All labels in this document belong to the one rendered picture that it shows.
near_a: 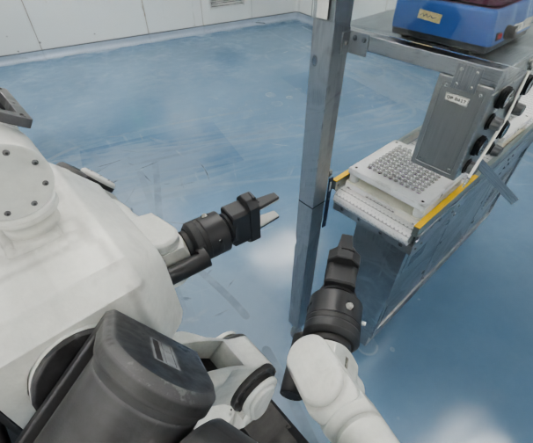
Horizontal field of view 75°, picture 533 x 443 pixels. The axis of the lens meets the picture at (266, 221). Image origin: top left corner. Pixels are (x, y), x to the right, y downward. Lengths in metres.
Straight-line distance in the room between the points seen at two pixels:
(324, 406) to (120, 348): 0.28
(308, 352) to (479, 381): 1.40
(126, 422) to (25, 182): 0.20
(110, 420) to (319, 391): 0.28
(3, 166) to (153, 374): 0.19
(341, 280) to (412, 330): 1.29
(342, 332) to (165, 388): 0.34
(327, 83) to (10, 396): 0.77
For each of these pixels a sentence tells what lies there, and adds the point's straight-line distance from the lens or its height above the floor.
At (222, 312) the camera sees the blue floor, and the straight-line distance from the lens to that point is 1.78.
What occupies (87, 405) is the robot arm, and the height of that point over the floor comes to 1.27.
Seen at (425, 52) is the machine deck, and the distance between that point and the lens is 0.79.
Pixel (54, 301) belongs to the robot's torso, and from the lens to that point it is 0.34.
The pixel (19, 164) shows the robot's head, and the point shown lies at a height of 1.35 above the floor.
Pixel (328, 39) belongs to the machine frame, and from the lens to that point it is 0.84.
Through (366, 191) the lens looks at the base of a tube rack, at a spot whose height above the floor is 0.87.
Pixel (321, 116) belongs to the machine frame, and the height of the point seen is 1.11.
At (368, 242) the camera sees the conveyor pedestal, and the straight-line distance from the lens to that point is 1.27.
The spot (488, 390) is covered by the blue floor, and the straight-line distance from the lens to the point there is 1.85.
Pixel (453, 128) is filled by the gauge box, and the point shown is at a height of 1.16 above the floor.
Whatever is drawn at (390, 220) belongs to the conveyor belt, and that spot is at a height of 0.85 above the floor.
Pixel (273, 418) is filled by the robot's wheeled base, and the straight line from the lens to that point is 1.37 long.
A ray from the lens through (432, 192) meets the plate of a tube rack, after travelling 1.03.
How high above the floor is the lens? 1.50
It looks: 43 degrees down
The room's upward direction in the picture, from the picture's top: straight up
